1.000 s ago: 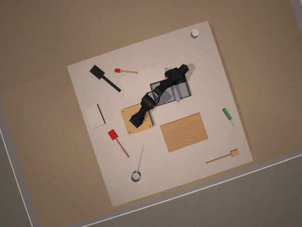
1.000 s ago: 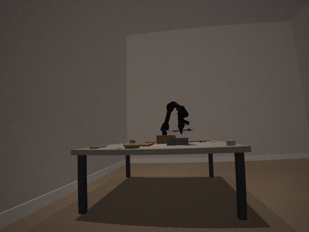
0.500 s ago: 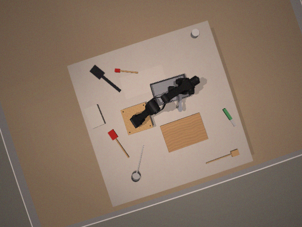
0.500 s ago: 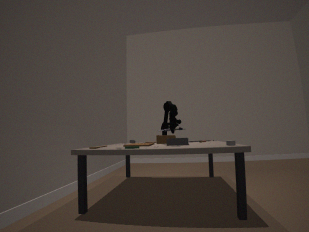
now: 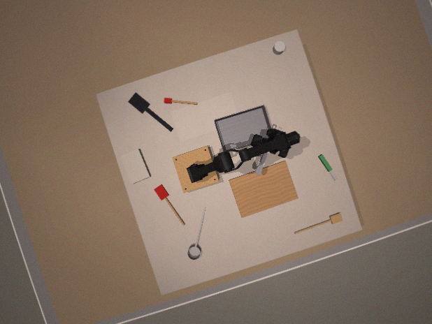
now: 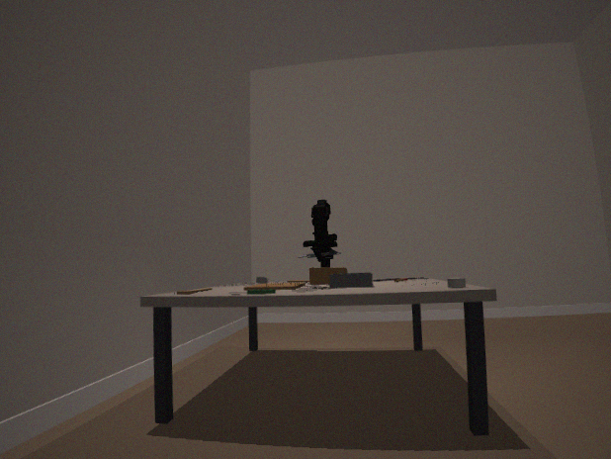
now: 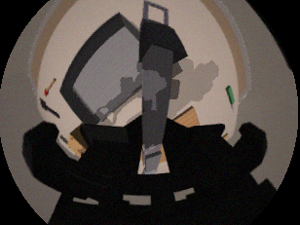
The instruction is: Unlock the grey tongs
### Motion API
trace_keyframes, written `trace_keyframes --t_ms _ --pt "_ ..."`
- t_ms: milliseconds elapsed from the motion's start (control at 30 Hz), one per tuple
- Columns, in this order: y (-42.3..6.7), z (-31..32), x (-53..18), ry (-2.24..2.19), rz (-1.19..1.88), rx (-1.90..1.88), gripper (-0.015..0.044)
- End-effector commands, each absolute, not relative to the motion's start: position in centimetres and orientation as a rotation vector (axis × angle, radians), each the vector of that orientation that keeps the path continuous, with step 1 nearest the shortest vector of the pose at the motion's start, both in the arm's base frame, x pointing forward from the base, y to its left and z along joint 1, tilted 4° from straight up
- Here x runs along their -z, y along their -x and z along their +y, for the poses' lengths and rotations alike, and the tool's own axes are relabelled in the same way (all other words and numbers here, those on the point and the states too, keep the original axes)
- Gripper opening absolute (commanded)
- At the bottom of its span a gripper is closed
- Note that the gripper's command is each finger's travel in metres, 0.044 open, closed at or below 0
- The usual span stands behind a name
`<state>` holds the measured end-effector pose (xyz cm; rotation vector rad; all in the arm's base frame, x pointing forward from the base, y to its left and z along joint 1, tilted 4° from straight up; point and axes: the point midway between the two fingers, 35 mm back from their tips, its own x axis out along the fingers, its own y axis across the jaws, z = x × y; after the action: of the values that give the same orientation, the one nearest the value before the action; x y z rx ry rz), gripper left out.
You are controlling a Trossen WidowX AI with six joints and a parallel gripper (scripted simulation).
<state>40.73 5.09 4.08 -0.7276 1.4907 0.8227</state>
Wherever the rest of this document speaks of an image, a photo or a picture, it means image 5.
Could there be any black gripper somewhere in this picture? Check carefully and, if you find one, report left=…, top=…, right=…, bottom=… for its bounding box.
left=251, top=134, right=289, bottom=158

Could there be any black spatula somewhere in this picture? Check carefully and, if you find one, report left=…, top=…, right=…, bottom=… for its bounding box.
left=128, top=93, right=173, bottom=132

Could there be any red spatula with wooden handle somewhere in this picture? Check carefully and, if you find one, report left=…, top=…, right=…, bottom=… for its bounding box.
left=154, top=184, right=185, bottom=226

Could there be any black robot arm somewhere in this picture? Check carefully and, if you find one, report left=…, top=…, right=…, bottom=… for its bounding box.
left=187, top=128, right=300, bottom=183

